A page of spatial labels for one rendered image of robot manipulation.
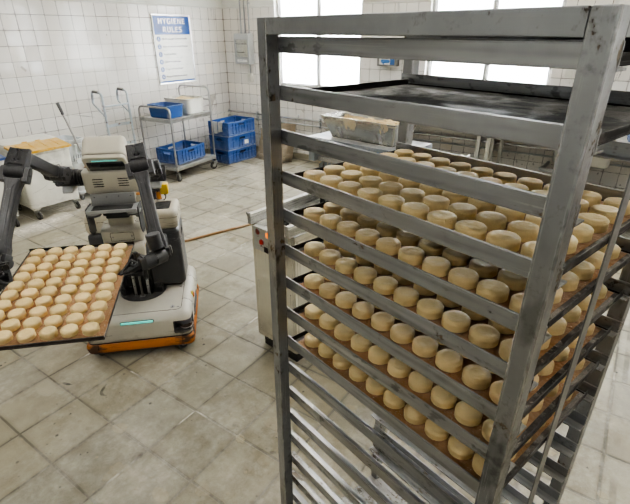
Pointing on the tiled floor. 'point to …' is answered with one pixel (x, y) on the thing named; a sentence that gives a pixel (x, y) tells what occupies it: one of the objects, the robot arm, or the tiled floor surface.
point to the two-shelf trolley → (184, 134)
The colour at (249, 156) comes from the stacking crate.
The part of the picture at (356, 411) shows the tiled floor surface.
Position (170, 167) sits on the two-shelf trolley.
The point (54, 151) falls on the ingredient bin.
